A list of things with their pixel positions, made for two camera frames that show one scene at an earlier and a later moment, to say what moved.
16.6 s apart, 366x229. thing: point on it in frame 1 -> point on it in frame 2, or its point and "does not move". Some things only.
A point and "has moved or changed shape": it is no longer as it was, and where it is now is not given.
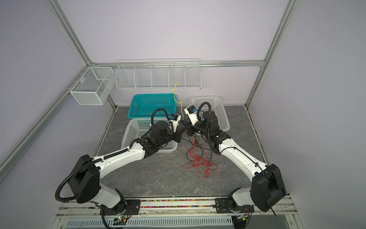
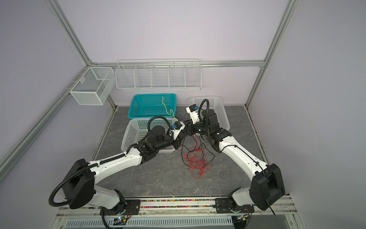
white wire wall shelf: x=158 y=74 does not move
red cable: x=204 y=164 has moved or changed shape
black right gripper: x=190 y=128 does not move
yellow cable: x=177 y=102 -> x=170 y=109
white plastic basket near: x=136 y=128 does not move
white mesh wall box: x=94 y=86 does not move
